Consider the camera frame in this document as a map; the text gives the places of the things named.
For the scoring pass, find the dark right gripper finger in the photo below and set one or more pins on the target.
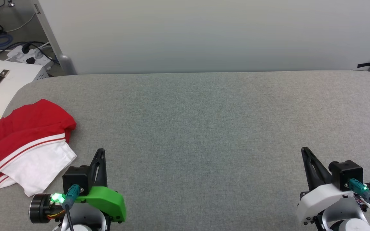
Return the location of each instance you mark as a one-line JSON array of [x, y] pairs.
[[315, 175]]

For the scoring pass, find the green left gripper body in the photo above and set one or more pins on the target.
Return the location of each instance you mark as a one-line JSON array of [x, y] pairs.
[[108, 200]]

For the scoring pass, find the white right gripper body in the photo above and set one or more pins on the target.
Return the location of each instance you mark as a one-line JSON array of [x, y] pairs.
[[323, 202]]

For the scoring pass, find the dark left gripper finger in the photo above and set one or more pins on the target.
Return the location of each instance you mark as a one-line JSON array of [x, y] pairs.
[[99, 170]]

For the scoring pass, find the red and white t-shirt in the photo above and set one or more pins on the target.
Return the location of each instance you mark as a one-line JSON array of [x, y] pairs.
[[27, 128]]

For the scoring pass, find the grey partition foot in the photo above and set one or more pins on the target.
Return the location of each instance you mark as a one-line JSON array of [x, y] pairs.
[[66, 64]]

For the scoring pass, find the white power supply box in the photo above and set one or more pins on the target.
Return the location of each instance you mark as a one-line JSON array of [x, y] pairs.
[[21, 73]]

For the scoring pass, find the white power strip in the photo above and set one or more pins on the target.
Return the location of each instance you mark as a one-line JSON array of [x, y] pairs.
[[18, 56]]

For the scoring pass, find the white partition panel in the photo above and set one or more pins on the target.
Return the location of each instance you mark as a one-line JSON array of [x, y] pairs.
[[204, 32]]

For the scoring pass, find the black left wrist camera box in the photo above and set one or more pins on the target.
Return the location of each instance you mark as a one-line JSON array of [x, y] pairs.
[[75, 178]]

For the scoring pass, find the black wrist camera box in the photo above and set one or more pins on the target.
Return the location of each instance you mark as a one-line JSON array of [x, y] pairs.
[[75, 178], [345, 173]]

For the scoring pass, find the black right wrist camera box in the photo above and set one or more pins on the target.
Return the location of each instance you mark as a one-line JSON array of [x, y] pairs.
[[345, 173]]

